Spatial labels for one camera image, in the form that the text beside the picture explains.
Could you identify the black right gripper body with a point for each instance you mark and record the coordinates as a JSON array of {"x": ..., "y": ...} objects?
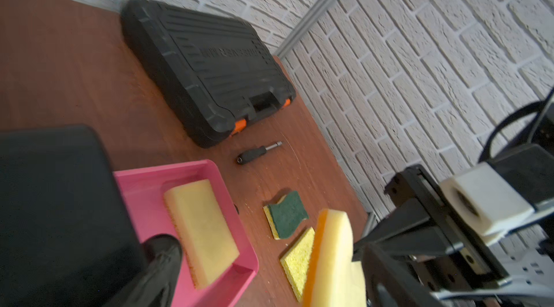
[{"x": 428, "y": 236}]

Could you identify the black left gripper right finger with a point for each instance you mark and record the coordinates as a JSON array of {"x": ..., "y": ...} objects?
[{"x": 388, "y": 284}]

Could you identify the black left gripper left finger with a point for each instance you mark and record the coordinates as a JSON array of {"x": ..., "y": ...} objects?
[{"x": 156, "y": 285}]

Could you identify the pale yellow foam sponge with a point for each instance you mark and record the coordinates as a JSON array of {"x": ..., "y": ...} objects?
[
  {"x": 202, "y": 231},
  {"x": 333, "y": 278}
]

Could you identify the black drawer cabinet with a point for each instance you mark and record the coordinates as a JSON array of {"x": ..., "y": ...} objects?
[{"x": 66, "y": 236}]

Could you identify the green yellow scouring sponge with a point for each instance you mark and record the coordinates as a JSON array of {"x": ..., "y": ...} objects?
[{"x": 285, "y": 216}]

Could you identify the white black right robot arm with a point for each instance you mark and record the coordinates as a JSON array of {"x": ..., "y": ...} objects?
[{"x": 526, "y": 163}]

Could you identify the black plastic tool case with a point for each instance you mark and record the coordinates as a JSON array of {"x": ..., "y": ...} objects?
[{"x": 214, "y": 72}]

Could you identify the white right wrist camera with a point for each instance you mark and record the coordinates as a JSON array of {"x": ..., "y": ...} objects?
[{"x": 486, "y": 202}]

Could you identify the aluminium corner frame post right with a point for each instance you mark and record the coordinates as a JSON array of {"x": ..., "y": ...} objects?
[{"x": 310, "y": 18}]

